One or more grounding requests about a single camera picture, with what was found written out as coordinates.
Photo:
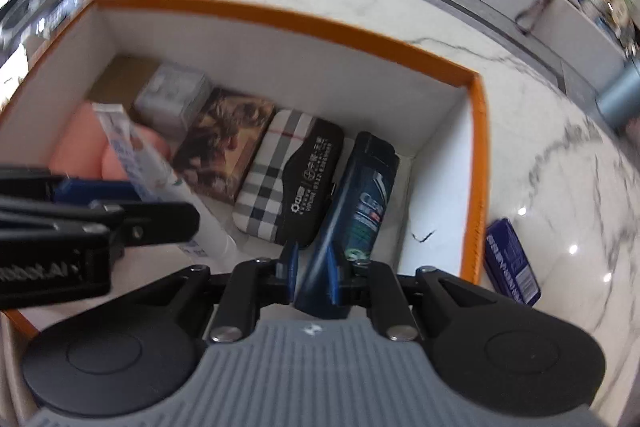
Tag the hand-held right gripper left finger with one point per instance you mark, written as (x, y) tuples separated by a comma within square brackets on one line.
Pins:
[(292, 266)]

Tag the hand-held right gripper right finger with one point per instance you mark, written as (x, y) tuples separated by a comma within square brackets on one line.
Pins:
[(333, 279)]

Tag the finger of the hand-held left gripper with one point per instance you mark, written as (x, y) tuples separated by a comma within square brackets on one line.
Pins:
[(160, 222), (95, 190)]

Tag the pink plastic holder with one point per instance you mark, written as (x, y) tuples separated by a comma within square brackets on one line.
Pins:
[(80, 147)]

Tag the white toothpaste tube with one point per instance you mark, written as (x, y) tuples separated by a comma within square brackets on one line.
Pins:
[(150, 167)]

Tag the dark blue shampoo bottle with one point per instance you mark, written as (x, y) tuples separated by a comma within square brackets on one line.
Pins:
[(370, 202)]

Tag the plaid zip case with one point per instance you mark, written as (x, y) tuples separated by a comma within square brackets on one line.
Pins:
[(270, 167)]

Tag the brown picture box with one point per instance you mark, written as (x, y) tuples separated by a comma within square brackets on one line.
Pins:
[(222, 142)]

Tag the orange-rimmed white box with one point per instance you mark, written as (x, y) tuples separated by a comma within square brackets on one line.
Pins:
[(300, 72)]

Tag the black printed case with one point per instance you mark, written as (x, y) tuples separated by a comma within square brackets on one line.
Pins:
[(312, 187)]

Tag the small grey box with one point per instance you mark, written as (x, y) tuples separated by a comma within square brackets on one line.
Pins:
[(172, 97)]

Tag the blue rectangular tin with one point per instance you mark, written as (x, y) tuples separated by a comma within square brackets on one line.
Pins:
[(512, 259)]

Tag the grey metal trash can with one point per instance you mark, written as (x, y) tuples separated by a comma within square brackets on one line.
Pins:
[(620, 97)]

